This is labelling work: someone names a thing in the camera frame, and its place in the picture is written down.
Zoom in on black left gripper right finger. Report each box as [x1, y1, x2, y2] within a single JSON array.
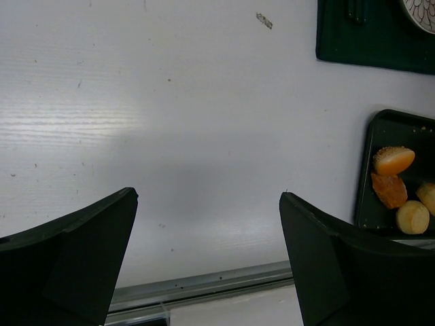
[[279, 193, 434, 325]]

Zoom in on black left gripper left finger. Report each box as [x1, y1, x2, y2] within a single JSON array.
[[1, 187, 138, 325]]

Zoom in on round pale bread roll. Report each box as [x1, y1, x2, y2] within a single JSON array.
[[396, 200, 430, 235]]

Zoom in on crusty orange bread piece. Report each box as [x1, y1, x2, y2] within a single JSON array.
[[371, 173, 408, 209]]

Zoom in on sesame bun half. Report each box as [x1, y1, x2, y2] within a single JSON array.
[[373, 146, 415, 176]]

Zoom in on black baking tray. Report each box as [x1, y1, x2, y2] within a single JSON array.
[[353, 109, 434, 240]]

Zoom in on dark green cloth placemat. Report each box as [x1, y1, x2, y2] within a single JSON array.
[[315, 1, 434, 75]]

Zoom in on patterned ceramic plate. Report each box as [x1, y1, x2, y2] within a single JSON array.
[[399, 0, 435, 35]]

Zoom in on aluminium table edge rail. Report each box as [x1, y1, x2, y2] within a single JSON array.
[[105, 261, 294, 325]]

